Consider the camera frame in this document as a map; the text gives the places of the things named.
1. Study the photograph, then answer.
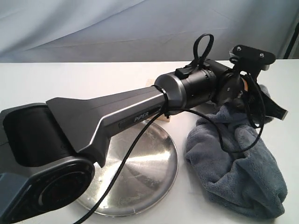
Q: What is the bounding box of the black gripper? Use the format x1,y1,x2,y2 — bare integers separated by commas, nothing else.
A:
233,70,288,124

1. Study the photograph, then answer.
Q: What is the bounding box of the grey-blue fleece towel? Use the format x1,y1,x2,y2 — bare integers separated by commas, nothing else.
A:
185,104,287,219

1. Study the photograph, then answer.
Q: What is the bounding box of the light wooden cube block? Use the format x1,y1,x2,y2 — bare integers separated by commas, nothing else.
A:
145,79,171,122

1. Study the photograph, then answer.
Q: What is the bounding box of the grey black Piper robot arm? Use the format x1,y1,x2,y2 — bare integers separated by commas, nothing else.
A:
0,57,287,224

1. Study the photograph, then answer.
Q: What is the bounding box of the black stand pole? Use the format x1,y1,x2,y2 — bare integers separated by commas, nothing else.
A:
281,15,299,59

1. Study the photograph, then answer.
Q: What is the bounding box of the round stainless steel plate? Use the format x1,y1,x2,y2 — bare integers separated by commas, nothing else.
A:
77,120,178,217

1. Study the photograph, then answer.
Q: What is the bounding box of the blue-grey backdrop curtain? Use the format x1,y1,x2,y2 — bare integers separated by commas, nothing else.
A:
0,0,299,63

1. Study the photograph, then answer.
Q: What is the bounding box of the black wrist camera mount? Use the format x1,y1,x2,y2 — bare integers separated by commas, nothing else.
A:
229,45,276,70

